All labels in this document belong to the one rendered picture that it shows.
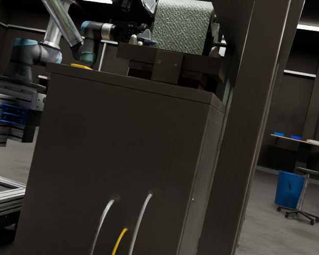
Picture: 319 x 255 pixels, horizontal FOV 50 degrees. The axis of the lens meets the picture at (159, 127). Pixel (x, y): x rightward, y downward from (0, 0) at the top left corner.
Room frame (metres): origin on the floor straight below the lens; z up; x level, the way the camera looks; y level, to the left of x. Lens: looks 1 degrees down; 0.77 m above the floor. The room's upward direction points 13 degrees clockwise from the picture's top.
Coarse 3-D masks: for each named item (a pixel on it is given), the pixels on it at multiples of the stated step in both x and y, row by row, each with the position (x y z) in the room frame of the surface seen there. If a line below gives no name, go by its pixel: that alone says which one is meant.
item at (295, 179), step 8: (280, 176) 4.84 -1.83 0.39; (288, 176) 4.73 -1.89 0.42; (296, 176) 4.69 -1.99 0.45; (304, 176) 4.80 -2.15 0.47; (280, 184) 4.81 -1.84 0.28; (288, 184) 4.72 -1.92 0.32; (296, 184) 4.70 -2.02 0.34; (280, 192) 4.80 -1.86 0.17; (288, 192) 4.72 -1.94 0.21; (296, 192) 4.71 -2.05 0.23; (280, 200) 4.78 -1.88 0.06; (288, 200) 4.72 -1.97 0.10; (296, 200) 4.74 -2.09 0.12
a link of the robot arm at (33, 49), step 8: (16, 40) 1.82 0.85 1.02; (24, 40) 1.82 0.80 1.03; (32, 40) 1.84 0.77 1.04; (16, 48) 1.81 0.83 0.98; (24, 48) 1.82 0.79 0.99; (32, 48) 1.85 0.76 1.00; (40, 48) 1.89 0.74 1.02; (16, 56) 1.81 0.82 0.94; (24, 56) 1.82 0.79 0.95; (32, 56) 1.85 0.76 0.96; (40, 56) 1.88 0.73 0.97; (32, 64) 1.91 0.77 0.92
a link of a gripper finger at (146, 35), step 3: (147, 30) 1.47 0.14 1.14; (138, 33) 1.48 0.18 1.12; (141, 33) 1.48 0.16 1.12; (144, 33) 1.47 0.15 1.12; (147, 33) 1.47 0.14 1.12; (138, 36) 1.48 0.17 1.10; (141, 36) 1.47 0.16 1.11; (144, 36) 1.47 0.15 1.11; (147, 36) 1.47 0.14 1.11; (144, 39) 1.46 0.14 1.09; (147, 39) 1.46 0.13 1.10; (144, 42) 1.47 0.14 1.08; (147, 42) 1.46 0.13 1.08; (150, 42) 1.46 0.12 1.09; (153, 42) 1.47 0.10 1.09; (156, 42) 1.47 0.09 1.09
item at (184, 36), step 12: (156, 24) 1.48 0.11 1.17; (168, 24) 1.46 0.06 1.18; (180, 24) 1.45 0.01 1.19; (192, 24) 1.43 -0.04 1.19; (204, 24) 1.42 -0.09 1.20; (156, 36) 1.47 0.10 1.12; (168, 36) 1.46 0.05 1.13; (180, 36) 1.44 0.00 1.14; (192, 36) 1.43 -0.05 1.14; (204, 36) 1.42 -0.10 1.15; (168, 48) 1.46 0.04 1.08; (180, 48) 1.44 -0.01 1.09; (192, 48) 1.43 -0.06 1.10
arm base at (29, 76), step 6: (12, 60) 1.82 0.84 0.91; (12, 66) 1.81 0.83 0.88; (18, 66) 1.81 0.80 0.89; (24, 66) 1.83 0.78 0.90; (30, 66) 1.86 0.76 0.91; (6, 72) 1.81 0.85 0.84; (12, 72) 1.80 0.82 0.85; (18, 72) 1.81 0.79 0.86; (24, 72) 1.82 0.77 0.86; (30, 72) 1.86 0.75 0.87; (18, 78) 1.80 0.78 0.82; (24, 78) 1.82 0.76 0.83; (30, 78) 1.86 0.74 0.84
